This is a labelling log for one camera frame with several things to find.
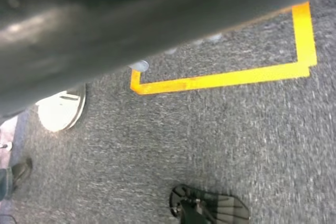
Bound chrome stanchion post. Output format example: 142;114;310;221
35;83;87;133

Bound person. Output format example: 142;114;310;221
0;157;34;202

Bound black power cable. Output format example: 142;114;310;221
0;214;17;224

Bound dark ribbed robot foot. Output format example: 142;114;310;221
168;184;251;224

